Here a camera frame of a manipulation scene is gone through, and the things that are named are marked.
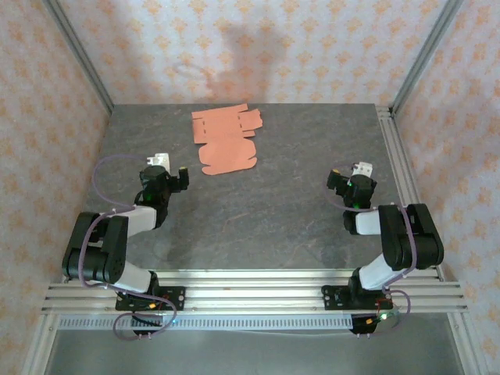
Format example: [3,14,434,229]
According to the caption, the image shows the salmon orange paper box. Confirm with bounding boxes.
[190,103,263,177]

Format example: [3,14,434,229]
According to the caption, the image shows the aluminium mounting rails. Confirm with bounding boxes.
[41,269,470,316]

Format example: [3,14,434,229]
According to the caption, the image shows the grey metal sheet panel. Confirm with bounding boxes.
[42,330,466,375]

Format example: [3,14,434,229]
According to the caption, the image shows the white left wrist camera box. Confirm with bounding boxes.
[146,152,172,170]

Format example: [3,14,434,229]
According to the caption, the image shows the aluminium side rail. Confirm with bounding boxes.
[375,105,446,282]

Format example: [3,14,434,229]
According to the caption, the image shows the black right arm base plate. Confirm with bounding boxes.
[321,284,393,313]

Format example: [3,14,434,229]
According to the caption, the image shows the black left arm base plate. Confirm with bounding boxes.
[116,286,187,313]

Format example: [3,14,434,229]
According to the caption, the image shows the black electronics bracket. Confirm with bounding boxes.
[130,312,165,339]
[349,311,402,338]

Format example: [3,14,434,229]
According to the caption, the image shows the aluminium frame post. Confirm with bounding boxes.
[42,0,115,116]
[390,0,466,116]

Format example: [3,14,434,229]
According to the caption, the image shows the slotted grey cable duct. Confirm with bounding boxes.
[56,315,355,331]

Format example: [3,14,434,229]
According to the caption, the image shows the aluminium frame leg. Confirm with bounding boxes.
[447,312,482,375]
[21,314,59,375]

